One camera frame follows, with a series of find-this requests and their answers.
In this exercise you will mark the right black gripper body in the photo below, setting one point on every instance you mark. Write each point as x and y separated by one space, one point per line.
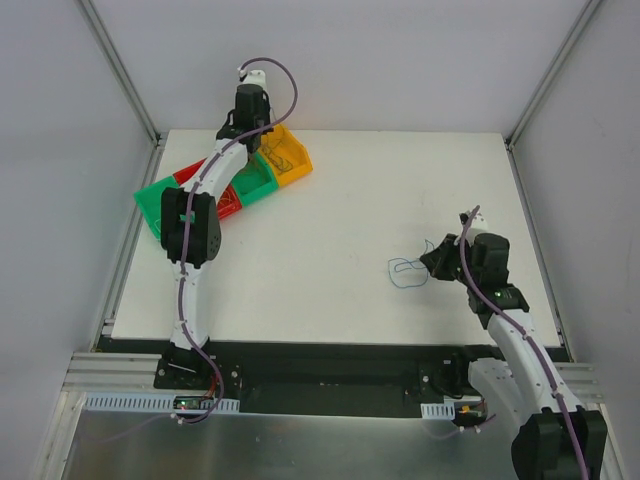
445 258

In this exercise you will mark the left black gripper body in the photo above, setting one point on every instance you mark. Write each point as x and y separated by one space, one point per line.
253 141

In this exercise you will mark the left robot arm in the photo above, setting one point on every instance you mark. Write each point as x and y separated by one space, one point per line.
190 225

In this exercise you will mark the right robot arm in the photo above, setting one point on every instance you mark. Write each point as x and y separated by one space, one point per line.
553 434

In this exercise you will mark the orange plastic bin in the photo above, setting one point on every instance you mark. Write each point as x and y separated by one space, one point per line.
286 155

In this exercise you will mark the green plastic bin upper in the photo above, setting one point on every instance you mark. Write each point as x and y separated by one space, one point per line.
255 181

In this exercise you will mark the green plastic bin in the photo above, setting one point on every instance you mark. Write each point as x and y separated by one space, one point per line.
148 200
255 181

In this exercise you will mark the red plastic bin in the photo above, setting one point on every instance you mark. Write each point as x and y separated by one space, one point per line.
228 203

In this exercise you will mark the green plastic bin lower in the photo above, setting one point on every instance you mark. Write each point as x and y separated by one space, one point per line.
148 200

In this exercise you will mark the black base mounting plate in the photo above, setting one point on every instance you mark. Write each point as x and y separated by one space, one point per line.
354 380

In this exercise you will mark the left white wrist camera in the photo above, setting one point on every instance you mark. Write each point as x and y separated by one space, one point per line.
253 77

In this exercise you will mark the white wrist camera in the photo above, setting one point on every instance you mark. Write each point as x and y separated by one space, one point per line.
253 77
474 223

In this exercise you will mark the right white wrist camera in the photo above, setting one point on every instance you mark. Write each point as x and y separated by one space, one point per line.
474 223

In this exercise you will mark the left aluminium frame post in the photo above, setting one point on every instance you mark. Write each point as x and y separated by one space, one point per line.
99 31

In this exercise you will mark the aluminium frame post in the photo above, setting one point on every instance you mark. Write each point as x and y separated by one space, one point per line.
577 30
99 31

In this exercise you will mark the right white cable duct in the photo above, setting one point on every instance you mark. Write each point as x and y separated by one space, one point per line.
445 411

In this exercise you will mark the white cable duct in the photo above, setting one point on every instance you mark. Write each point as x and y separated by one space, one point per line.
158 403
445 411

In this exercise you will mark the right aluminium frame post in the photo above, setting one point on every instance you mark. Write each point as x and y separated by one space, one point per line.
577 30

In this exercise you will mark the left white cable duct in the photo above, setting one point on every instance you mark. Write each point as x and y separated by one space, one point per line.
158 403

